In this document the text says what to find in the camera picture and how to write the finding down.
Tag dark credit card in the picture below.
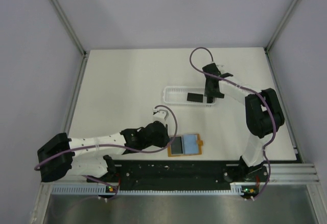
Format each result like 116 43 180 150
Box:
186 92 203 103
171 137 183 155

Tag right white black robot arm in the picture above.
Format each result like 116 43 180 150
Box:
202 63 285 182

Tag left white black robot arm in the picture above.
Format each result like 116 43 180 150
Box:
34 121 170 182

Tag clear plastic card tray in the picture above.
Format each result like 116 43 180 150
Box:
162 86 217 107

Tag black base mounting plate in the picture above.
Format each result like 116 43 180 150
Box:
99 160 268 191

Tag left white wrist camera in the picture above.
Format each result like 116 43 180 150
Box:
152 108 169 123

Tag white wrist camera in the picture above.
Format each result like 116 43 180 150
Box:
152 108 169 123
216 64 224 70

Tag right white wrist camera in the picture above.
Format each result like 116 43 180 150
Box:
216 64 224 70

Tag grey slotted cable duct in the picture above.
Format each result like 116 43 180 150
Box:
52 184 258 196

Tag aluminium front rail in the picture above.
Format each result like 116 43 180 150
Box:
269 163 319 185

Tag right aluminium frame post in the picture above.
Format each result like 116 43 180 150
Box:
264 0 302 55

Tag aluminium frame post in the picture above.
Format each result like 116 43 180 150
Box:
264 0 302 55
49 0 87 56

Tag left aluminium frame post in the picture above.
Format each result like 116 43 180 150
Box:
49 0 87 56

